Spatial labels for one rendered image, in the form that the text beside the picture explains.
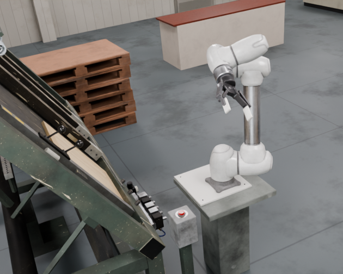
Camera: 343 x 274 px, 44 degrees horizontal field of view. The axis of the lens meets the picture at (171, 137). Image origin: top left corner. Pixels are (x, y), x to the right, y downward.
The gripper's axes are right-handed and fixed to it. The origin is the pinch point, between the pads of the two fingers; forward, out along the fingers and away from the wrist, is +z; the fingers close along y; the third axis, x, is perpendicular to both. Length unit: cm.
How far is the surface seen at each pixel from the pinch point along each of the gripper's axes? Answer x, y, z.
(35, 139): 70, -62, -19
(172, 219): 75, 16, 12
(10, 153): 57, -78, 2
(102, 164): 125, 8, -54
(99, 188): 85, -21, -7
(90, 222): 84, -29, 14
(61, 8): 457, 168, -719
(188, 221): 69, 21, 15
